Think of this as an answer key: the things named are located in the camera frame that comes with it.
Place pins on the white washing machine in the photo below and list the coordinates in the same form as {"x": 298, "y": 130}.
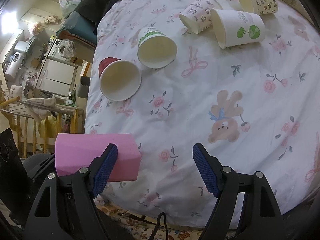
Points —
{"x": 57, "y": 49}

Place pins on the pink-print paper cup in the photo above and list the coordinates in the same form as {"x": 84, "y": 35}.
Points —
{"x": 196, "y": 17}

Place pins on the red ribbed paper cup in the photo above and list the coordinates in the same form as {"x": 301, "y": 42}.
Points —
{"x": 119, "y": 79}

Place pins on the white plastic bag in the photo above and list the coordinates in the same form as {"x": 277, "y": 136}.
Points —
{"x": 67, "y": 7}

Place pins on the white kitchen cabinet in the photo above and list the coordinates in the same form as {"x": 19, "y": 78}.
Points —
{"x": 56, "y": 78}

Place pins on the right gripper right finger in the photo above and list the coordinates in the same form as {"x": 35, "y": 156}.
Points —
{"x": 260, "y": 216}

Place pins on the wooden railing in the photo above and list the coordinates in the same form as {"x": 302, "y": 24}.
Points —
{"x": 35, "y": 126}

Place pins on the floral white bed sheet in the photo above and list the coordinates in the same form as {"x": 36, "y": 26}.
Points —
{"x": 255, "y": 107}

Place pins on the animal-print cream paper cup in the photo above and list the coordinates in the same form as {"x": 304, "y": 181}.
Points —
{"x": 260, "y": 7}

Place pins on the teal headboard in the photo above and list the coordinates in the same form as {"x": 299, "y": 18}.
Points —
{"x": 79, "y": 30}

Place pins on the globe-print paper cup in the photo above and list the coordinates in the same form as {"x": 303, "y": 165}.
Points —
{"x": 233, "y": 28}

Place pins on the pink faceted plastic cup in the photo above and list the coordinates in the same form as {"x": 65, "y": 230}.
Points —
{"x": 74, "y": 151}

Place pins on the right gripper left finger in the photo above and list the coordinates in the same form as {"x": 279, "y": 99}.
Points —
{"x": 64, "y": 206}

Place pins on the white green-band paper cup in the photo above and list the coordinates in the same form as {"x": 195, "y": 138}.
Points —
{"x": 155, "y": 49}

